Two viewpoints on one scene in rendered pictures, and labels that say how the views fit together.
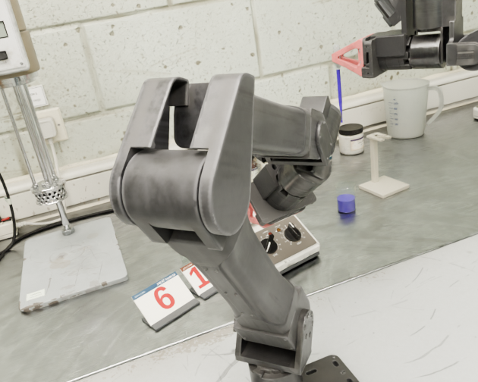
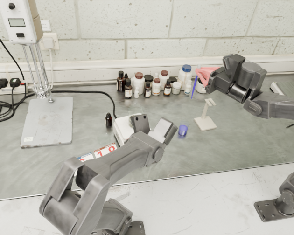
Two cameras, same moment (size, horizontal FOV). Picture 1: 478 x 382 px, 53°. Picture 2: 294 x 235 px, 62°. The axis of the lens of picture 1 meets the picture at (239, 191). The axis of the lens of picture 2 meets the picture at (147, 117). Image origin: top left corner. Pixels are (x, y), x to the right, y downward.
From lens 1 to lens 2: 35 cm
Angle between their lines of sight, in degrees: 20
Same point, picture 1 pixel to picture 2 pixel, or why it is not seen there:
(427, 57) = (236, 98)
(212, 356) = not seen: hidden behind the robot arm
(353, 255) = (173, 163)
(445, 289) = (202, 199)
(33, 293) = (27, 138)
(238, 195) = (91, 226)
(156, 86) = (68, 169)
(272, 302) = (110, 225)
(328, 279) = (157, 175)
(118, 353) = not seen: hidden behind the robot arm
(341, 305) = (156, 193)
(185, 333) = not seen: hidden behind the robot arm
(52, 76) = (55, 17)
